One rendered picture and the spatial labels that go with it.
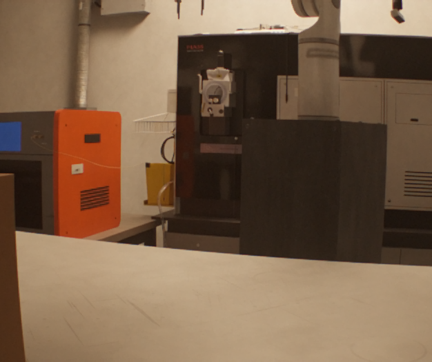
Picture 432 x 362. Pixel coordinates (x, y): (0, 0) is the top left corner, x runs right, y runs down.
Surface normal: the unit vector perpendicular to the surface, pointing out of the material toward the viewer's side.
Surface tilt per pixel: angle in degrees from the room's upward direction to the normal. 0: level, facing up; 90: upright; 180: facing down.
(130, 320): 0
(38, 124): 90
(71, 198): 90
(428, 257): 90
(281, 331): 0
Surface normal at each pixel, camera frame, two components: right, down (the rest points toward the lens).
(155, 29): -0.31, 0.08
